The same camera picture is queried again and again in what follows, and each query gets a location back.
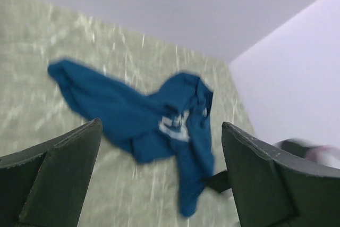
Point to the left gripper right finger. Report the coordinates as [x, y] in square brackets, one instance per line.
[272, 187]

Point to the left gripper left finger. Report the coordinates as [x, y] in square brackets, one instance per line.
[46, 184]

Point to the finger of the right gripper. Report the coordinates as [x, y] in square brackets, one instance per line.
[218, 182]

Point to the blue printed t-shirt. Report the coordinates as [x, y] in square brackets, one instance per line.
[171, 122]

